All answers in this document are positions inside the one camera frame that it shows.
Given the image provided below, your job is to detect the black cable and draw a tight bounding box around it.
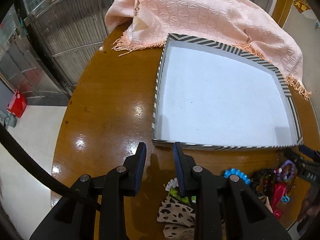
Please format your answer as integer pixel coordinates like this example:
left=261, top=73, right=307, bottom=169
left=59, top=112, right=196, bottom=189
left=0, top=123, right=101, bottom=212

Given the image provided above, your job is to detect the black scrunchie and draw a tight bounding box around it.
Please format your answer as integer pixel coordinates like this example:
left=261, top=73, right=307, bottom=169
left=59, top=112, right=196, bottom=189
left=249, top=168, right=276, bottom=198

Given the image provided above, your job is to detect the pink fringed blanket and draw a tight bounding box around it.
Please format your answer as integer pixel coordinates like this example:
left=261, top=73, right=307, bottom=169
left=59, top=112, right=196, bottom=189
left=105, top=0, right=311, bottom=99

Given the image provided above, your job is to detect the striped white tray box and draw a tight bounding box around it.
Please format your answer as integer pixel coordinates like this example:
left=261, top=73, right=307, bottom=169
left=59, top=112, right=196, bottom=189
left=152, top=33, right=303, bottom=151

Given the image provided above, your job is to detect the red plastic container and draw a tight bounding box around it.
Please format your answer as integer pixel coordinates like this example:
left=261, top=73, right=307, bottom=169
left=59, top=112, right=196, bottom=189
left=7, top=89, right=27, bottom=118

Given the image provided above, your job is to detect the blue bead bracelet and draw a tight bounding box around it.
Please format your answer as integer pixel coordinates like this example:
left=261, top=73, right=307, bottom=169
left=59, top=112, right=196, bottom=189
left=223, top=167, right=251, bottom=185

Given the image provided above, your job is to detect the red satin bow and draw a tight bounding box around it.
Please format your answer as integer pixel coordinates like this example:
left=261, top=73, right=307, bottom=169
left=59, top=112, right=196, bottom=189
left=270, top=181, right=287, bottom=220

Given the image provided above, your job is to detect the right hand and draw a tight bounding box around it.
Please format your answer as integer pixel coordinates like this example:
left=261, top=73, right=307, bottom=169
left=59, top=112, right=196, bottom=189
left=297, top=186, right=319, bottom=223

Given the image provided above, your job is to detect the red wall decoration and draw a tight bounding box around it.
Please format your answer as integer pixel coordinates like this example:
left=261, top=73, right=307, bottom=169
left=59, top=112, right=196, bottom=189
left=293, top=0, right=311, bottom=14

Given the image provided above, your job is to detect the purple bead bracelet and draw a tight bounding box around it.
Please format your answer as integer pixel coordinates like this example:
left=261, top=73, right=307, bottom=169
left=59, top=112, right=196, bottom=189
left=276, top=159, right=298, bottom=183

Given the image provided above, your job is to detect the leopard print bow scrunchie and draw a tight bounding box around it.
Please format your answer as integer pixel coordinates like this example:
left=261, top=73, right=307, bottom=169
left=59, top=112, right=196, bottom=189
left=156, top=197, right=195, bottom=240

